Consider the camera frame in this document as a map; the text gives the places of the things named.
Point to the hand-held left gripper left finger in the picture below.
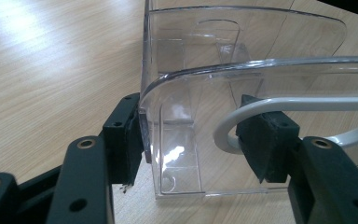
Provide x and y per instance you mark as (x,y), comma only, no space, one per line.
(121,140)

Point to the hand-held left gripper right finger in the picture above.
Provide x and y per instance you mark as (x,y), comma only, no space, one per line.
(270,146)

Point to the clear acrylic divided organizer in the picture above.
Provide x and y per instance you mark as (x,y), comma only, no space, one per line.
(199,93)

